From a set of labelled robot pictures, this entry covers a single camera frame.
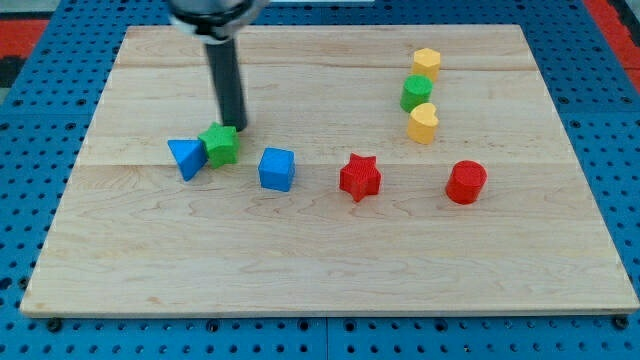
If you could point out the yellow heart block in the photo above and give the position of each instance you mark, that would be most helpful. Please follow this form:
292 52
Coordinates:
423 123

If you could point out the red cylinder block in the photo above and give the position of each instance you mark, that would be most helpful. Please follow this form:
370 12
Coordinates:
466 182

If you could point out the green star block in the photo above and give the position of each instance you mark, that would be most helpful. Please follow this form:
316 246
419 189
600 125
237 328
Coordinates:
221 145

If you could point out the green cylinder block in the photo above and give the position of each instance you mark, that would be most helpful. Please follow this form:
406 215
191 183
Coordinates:
416 90

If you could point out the blue triangle block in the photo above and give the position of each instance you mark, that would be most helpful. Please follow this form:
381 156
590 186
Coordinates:
189 155

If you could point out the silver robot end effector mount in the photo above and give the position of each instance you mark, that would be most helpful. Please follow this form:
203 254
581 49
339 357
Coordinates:
214 19

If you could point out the light wooden board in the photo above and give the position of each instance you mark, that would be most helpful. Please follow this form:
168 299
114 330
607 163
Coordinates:
131 239

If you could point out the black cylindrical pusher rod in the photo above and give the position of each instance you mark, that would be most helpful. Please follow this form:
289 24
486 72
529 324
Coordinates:
227 84

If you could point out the yellow hexagon block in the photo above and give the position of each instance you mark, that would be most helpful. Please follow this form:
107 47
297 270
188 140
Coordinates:
426 62

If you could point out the blue cube block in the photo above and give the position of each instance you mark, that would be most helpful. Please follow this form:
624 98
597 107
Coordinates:
277 169

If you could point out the red star block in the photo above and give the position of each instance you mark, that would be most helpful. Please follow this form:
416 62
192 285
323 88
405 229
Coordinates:
360 177

